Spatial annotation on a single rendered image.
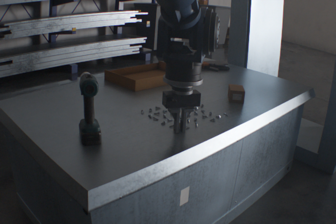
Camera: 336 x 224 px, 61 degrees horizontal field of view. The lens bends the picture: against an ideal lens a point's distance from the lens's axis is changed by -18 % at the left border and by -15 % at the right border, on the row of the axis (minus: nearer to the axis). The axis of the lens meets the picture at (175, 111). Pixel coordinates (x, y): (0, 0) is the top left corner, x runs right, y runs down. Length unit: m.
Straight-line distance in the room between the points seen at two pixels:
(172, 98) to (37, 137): 0.53
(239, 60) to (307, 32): 8.22
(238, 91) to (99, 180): 0.92
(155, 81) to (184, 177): 0.68
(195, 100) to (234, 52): 1.62
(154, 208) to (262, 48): 2.06
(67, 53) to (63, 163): 3.94
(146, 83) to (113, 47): 3.56
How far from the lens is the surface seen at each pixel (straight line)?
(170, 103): 1.19
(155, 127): 1.29
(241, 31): 2.74
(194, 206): 1.43
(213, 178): 1.46
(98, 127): 1.13
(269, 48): 3.08
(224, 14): 7.61
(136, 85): 1.71
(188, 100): 1.21
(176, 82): 1.14
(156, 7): 6.08
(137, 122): 1.34
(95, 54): 5.09
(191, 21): 0.99
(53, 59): 4.81
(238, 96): 1.64
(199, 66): 1.16
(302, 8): 10.98
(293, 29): 11.12
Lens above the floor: 1.16
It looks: 20 degrees down
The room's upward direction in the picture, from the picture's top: 3 degrees clockwise
